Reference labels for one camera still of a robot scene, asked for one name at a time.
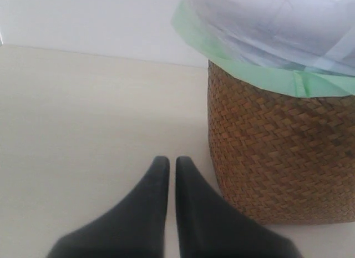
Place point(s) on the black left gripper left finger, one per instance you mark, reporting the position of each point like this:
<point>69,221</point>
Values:
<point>135,227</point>

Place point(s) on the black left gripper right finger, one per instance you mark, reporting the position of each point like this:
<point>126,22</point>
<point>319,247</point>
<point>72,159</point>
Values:
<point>210,227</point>

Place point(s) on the white green plastic bin liner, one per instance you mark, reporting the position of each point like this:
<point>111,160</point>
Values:
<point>300,48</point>

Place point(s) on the woven wicker waste basket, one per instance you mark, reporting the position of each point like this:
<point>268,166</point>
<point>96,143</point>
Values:
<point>280,159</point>

